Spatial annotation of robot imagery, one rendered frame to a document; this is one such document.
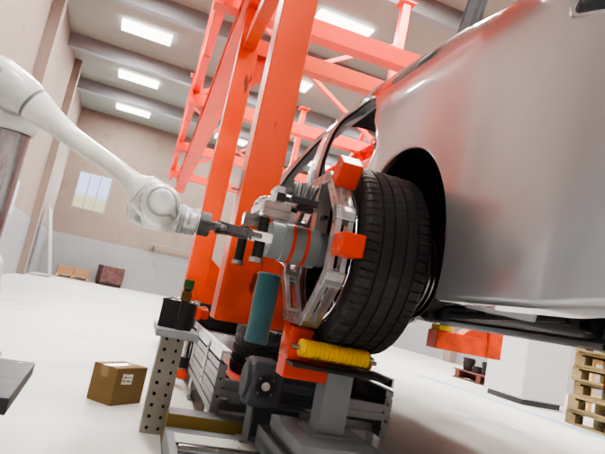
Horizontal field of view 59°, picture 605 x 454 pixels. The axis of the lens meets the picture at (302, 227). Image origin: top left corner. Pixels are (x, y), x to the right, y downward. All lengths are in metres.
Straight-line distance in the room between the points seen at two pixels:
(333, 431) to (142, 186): 1.06
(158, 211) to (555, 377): 6.74
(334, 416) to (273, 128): 1.24
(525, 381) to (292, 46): 5.74
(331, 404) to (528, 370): 5.65
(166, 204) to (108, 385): 1.56
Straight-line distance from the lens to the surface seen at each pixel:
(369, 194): 1.72
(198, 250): 4.21
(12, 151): 1.87
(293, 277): 2.13
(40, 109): 1.71
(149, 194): 1.44
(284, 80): 2.49
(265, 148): 2.38
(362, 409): 2.64
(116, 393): 2.85
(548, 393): 7.67
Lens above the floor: 0.64
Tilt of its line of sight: 8 degrees up
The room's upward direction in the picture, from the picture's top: 11 degrees clockwise
